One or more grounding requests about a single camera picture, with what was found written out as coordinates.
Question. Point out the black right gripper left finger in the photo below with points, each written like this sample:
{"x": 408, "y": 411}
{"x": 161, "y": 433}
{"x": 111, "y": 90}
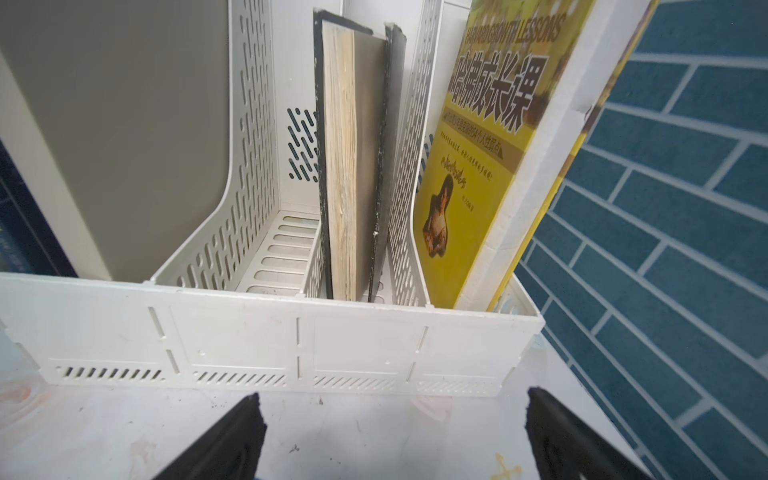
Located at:
{"x": 230, "y": 449}

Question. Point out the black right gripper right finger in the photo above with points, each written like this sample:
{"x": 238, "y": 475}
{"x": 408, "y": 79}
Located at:
{"x": 565, "y": 447}

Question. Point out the white perforated file organizer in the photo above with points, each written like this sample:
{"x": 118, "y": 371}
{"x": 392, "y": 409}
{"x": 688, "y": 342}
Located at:
{"x": 241, "y": 303}

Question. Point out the dark blue book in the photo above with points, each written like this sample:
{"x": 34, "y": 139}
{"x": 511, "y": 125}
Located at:
{"x": 28, "y": 245}

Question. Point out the grey folder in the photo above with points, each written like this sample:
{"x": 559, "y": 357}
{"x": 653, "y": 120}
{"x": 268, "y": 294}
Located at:
{"x": 116, "y": 115}

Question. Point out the yellow cover book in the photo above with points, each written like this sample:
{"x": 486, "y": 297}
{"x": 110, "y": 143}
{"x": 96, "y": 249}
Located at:
{"x": 529, "y": 80}

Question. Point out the old black cover book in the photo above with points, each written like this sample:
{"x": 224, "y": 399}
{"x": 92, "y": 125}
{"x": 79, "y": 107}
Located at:
{"x": 358, "y": 89}

